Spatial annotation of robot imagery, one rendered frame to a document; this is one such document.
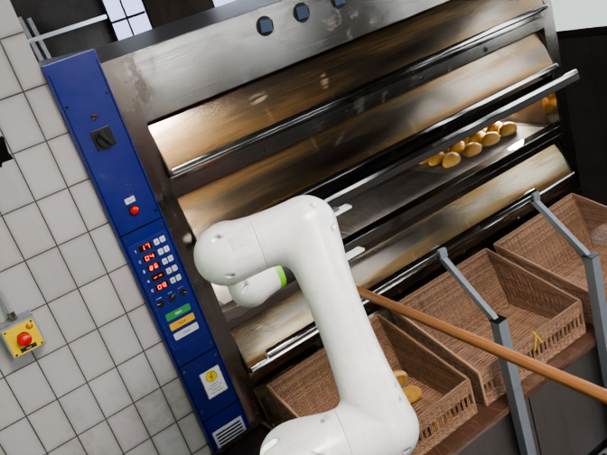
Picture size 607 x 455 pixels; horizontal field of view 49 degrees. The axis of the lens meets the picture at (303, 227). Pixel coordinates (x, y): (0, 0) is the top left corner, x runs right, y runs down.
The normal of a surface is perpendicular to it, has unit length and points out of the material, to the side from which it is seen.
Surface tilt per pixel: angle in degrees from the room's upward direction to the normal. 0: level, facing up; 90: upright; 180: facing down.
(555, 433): 90
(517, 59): 70
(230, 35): 90
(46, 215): 90
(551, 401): 90
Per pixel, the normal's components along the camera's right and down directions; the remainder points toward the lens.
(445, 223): 0.37, -0.14
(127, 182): 0.51, 0.18
